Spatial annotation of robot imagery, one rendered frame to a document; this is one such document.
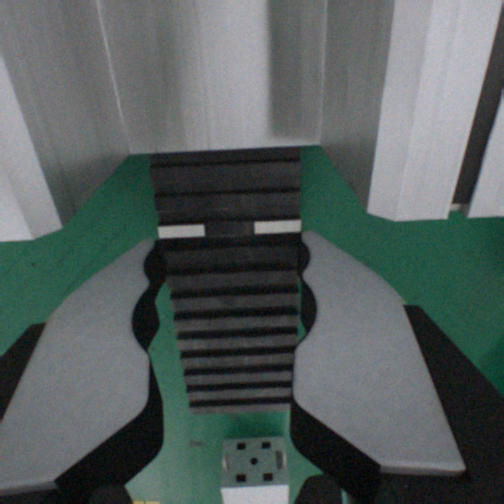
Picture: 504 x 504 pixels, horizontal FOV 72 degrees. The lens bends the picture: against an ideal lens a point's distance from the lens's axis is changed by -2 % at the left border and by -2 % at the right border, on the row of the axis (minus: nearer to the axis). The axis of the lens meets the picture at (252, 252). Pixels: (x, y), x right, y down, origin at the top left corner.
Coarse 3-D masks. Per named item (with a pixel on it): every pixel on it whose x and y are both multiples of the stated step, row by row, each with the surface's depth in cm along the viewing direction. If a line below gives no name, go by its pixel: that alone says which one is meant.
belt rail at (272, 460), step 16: (224, 448) 22; (240, 448) 23; (256, 448) 22; (272, 448) 22; (224, 464) 22; (240, 464) 21; (256, 464) 21; (272, 464) 21; (224, 480) 21; (240, 480) 21; (256, 480) 20; (272, 480) 21; (288, 480) 20; (224, 496) 21; (240, 496) 21; (256, 496) 21; (272, 496) 21
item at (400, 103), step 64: (0, 0) 4; (64, 0) 5; (128, 0) 7; (192, 0) 7; (256, 0) 7; (320, 0) 7; (384, 0) 4; (448, 0) 4; (0, 64) 4; (64, 64) 5; (128, 64) 7; (192, 64) 7; (256, 64) 7; (320, 64) 7; (384, 64) 4; (448, 64) 4; (0, 128) 4; (64, 128) 5; (128, 128) 8; (192, 128) 8; (256, 128) 8; (320, 128) 8; (384, 128) 4; (448, 128) 4; (0, 192) 5; (64, 192) 5; (384, 192) 5; (448, 192) 5
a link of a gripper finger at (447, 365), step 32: (416, 320) 8; (448, 352) 7; (448, 384) 6; (480, 384) 6; (448, 416) 6; (480, 416) 6; (480, 448) 5; (384, 480) 5; (416, 480) 5; (448, 480) 5; (480, 480) 5
